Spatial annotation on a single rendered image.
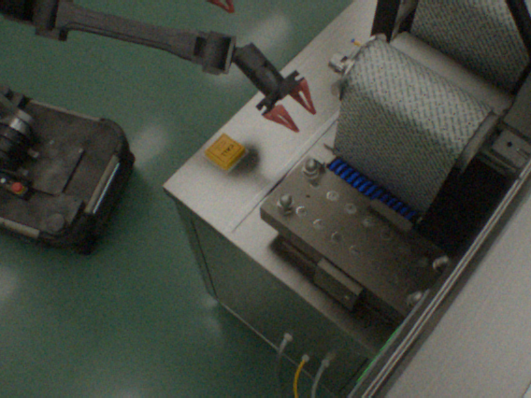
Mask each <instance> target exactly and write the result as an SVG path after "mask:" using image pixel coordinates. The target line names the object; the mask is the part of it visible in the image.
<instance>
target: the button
mask: <svg viewBox="0 0 531 398"><path fill-rule="evenodd" d="M205 153H206V156H208V157H209V158H210V159H211V160H212V161H213V162H215V163H216V164H218V165H219V166H220V167H222V168H223V169H224V171H227V169H228V168H229V167H231V166H232V165H233V164H234V163H235V162H236V161H237V160H238V159H239V158H240V157H241V156H242V155H243V154H244V153H245V148H244V146H243V145H241V144H240V143H239V142H237V141H236V140H235V139H234V138H233V137H231V136H230V135H227V134H226V133H222V134H221V135H220V136H219V137H218V138H217V139H216V140H215V141H214V142H212V143H211V145H210V146H209V147H208V148H207V149H206V151H205Z"/></svg>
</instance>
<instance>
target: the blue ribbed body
mask: <svg viewBox="0 0 531 398"><path fill-rule="evenodd" d="M334 169H335V170H336V172H335V174H336V175H337V176H338V175H339V173H340V174H341V176H340V177H341V178H342V179H344V178H347V180H346V182H348V183H349V184H350V183H352V182H354V183H353V184H352V186H353V187H355V188H356V187H357V186H358V185H359V186H360V187H359V189H358V190H359V191H361V192H363V190H366V192H365V196H367V197H368V196H369V195H370V194H371V197H370V199H371V200H373V199H374V198H377V199H378V200H380V201H381V202H383V203H384V204H385V205H387V206H389V207H390V208H392V209H393V210H395V211H396V212H397V213H399V214H400V215H402V216H403V217H405V218H406V219H408V221H409V222H411V223H412V224H414V225H415V224H416V222H417V221H418V219H416V217H417V212H416V211H411V212H410V207H409V206H406V207H404V203H402V202H400V203H398V200H397V198H393V199H392V195H391V194H390V193H387V194H385V190H384V189H379V186H378V185H376V184H375V185H373V182H372V181H371V180H367V178H366V177H361V173H359V172H356V173H355V169H353V168H349V166H348V164H347V163H343V162H342V160H340V159H338V160H335V161H333V162H332V163H331V165H330V166H329V170H330V171H333V170H334Z"/></svg>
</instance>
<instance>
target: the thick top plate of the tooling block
mask: <svg viewBox="0 0 531 398"><path fill-rule="evenodd" d="M309 158H312V157H310V156H309V155H308V156H307V157H306V158H305V159H304V160H303V161H302V162H301V163H299V164H298V165H297V167H296V168H295V169H294V171H293V172H292V173H291V174H290V175H289V176H288V177H287V178H286V179H285V180H284V181H283V182H282V183H281V184H280V185H279V187H278V188H277V189H275V190H274V191H273V192H272V193H271V195H270V196H269V197H268V198H267V199H266V200H265V201H264V202H263V203H262V204H261V205H260V218H261V220H262V221H264V222H265V223H266V224H268V225H269V226H270V227H272V228H273V229H274V230H275V231H278V232H279V233H280V234H282V235H283V237H285V238H286V239H287V240H289V241H290V242H291V243H292V244H294V245H295V246H296V247H298V248H299V249H302V250H303V251H304V252H306V253H307V255H309V256H310V257H311V258H312V259H314V260H315V261H316V262H319V261H320V259H321V258H322V257H324V258H325V259H327V260H328V261H329V262H331V263H332V264H333V265H334V266H336V268H337V269H339V270H340V271H341V272H343V273H344V274H345V275H347V276H348V277H350V278H351V279H352V280H354V281H355V282H356V283H358V284H359V285H360V286H361V287H363V290H362V292H361V294H360V295H361V296H363V297H364V298H365V299H367V301H368V302H370V303H371V304H372V305H374V306H376V307H377V308H379V309H380V310H381V311H383V312H384V313H385V314H387V315H388V316H389V317H391V318H392V319H393V320H395V321H396V322H397V323H399V324H401V323H402V321H403V320H404V318H405V317H406V316H407V315H408V313H409V312H410V310H409V309H408V307H407V304H406V301H407V298H408V297H409V296H410V295H411V294H412V293H413V292H416V291H422V292H425V291H426V290H427V289H429V290H431V288H432V287H433V286H434V284H435V283H436V281H437V280H438V278H439V277H440V276H441V275H439V274H437V273H436V272H435V271H434V270H435V269H434V262H435V259H436V258H438V257H439V256H442V255H443V254H449V253H447V252H446V251H444V250H443V249H441V248H440V247H438V246H437V245H435V244H434V243H432V242H431V241H430V240H428V239H427V238H425V237H424V236H422V235H421V234H419V233H418V232H416V231H415V230H413V229H411V230H410V231H409V233H408V234H407V235H403V234H401V233H400V232H399V231H397V230H396V229H395V228H394V227H393V226H390V225H389V224H387V223H386V222H384V221H383V220H381V219H380V217H378V216H377V215H376V214H374V213H373V212H371V211H370V210H368V209H367V208H368V205H369V204H370V203H371V202H372V200H371V199H370V198H368V197H367V196H365V195H364V194H362V193H361V191H359V190H358V189H356V188H355V187H353V186H352V185H351V184H349V183H348V182H346V181H345V180H343V179H342V178H340V177H339V176H337V175H336V174H334V173H333V172H332V171H330V170H329V168H327V167H326V166H325V167H323V168H322V170H321V168H319V167H318V168H319V175H318V176H317V177H316V178H315V179H307V178H304V176H303V174H302V168H303V166H304V164H305V161H306V160H307V159H309ZM284 193H289V194H290V195H291V196H292V198H293V200H294V210H293V211H292V212H290V213H288V215H283V213H281V212H279V210H278V208H277V203H278V201H279V199H280V196H281V195H282V194H284Z"/></svg>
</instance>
